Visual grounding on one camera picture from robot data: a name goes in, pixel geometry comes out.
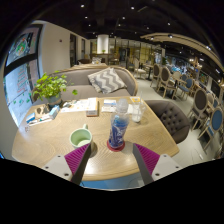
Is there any flat round red coaster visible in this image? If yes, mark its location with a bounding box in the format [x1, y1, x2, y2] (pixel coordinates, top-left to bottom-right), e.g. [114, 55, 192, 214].
[106, 139, 126, 153]

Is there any light blue tissue pack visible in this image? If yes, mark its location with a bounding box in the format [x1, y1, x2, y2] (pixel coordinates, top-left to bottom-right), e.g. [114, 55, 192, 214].
[48, 104, 61, 120]

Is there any group of ceiling lights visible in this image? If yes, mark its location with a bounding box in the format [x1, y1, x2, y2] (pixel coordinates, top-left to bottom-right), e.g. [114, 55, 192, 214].
[79, 3, 214, 51]

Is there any clear plastic cup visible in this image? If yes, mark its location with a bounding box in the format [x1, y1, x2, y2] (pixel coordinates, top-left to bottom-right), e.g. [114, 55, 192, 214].
[130, 96, 147, 124]

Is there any clear blue-label drink bottle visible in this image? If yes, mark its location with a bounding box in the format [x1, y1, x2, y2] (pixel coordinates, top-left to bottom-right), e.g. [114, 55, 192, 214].
[108, 98, 130, 150]

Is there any group of dining chairs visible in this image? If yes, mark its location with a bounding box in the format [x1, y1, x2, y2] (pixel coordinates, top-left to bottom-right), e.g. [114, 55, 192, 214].
[133, 58, 224, 154]

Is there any printed paper leaflet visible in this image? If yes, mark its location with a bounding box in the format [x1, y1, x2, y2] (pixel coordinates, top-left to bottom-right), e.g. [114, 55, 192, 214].
[59, 98, 88, 114]

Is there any small blue white pack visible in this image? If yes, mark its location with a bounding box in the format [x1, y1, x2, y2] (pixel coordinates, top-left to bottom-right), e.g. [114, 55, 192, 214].
[25, 112, 36, 124]

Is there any small white brown box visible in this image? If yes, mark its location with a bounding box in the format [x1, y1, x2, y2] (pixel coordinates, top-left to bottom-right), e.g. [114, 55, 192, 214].
[85, 97, 100, 117]

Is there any white cylindrical column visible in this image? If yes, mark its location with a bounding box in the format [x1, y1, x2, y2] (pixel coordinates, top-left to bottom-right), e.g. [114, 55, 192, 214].
[96, 34, 110, 54]

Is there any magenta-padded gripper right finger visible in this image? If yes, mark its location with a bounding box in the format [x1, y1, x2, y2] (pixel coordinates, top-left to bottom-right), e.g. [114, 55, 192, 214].
[132, 143, 183, 186]

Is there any yellow card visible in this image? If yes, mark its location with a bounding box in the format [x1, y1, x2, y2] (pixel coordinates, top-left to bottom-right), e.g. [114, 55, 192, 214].
[129, 95, 142, 104]

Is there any curved grey sofa bench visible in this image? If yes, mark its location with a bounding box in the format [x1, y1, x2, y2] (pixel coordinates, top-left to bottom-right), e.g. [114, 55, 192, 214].
[31, 63, 139, 103]

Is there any pale green mug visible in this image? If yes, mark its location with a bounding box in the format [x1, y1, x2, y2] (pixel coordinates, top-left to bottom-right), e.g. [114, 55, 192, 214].
[68, 123, 94, 150]

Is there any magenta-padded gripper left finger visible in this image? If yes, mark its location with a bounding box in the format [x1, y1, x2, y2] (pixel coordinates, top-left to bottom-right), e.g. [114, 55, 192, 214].
[41, 143, 92, 186]

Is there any grey tufted armchair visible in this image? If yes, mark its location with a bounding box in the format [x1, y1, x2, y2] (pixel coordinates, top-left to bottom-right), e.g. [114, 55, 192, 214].
[144, 99, 191, 145]

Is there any green potted plant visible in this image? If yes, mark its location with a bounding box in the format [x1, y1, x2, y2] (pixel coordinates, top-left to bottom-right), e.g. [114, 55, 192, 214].
[31, 71, 78, 107]

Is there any brown card stand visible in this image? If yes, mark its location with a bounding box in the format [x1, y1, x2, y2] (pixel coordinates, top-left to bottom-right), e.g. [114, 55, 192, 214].
[33, 103, 50, 119]

